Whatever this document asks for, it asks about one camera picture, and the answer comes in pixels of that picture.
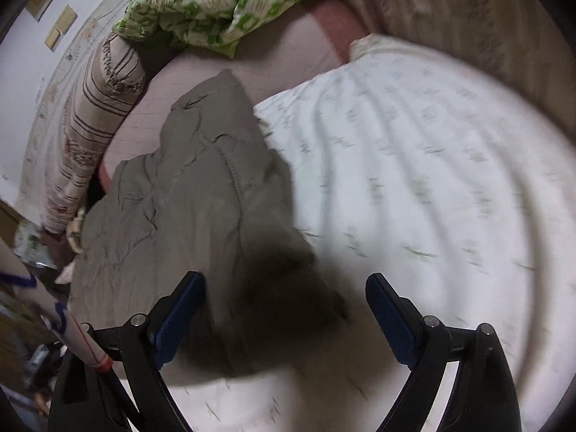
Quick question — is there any brown garment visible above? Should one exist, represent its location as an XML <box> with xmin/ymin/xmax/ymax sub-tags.
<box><xmin>40</xmin><ymin>229</ymin><xmax>76</xmax><ymax>271</ymax></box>

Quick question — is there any striped floral folded quilt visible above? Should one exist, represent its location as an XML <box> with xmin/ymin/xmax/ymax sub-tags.
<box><xmin>21</xmin><ymin>32</ymin><xmax>147</xmax><ymax>235</ymax></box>

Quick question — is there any white leaf-print duvet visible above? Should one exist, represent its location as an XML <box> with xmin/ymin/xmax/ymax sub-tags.
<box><xmin>166</xmin><ymin>35</ymin><xmax>575</xmax><ymax>431</ymax></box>

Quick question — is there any olive quilted hooded jacket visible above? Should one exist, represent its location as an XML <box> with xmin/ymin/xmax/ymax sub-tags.
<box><xmin>71</xmin><ymin>71</ymin><xmax>347</xmax><ymax>380</ymax></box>

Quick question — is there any striped floral side cushion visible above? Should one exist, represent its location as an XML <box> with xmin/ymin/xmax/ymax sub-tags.
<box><xmin>372</xmin><ymin>0</ymin><xmax>575</xmax><ymax>136</ymax></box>

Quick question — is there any pink bed sheet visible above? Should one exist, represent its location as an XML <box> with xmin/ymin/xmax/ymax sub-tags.
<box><xmin>99</xmin><ymin>0</ymin><xmax>368</xmax><ymax>190</ymax></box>

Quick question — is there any white green floral pillow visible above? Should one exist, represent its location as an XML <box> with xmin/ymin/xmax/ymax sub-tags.
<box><xmin>66</xmin><ymin>206</ymin><xmax>86</xmax><ymax>255</ymax></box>

